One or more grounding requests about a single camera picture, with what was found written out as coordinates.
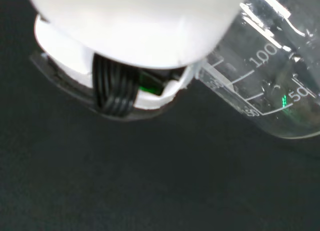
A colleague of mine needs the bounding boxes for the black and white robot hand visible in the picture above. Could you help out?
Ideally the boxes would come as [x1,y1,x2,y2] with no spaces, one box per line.
[24,0,247,122]

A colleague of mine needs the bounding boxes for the black bench cloth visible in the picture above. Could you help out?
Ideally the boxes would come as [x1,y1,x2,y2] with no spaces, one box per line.
[0,0,320,231]

